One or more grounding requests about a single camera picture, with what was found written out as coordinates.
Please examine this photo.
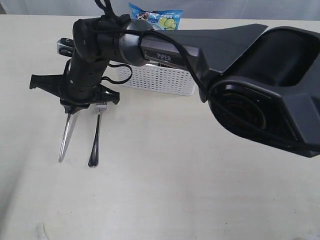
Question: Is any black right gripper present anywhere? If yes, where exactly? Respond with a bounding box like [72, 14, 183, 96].
[29, 74, 120, 113]

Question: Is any silver fork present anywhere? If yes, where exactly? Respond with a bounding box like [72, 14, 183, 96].
[88, 102, 107, 168]

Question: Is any silver table knife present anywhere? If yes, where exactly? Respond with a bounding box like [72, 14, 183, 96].
[58, 106, 78, 163]

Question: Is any blue chips bag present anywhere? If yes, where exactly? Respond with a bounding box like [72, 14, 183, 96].
[128, 3, 183, 31]

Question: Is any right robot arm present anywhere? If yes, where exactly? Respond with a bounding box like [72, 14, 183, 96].
[29, 14, 320, 158]

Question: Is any white perforated plastic basket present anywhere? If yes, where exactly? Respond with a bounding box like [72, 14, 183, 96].
[124, 64, 196, 97]

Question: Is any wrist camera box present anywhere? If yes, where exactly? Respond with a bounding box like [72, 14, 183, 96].
[56, 37, 75, 57]

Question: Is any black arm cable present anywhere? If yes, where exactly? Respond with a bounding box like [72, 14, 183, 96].
[93, 0, 320, 152]

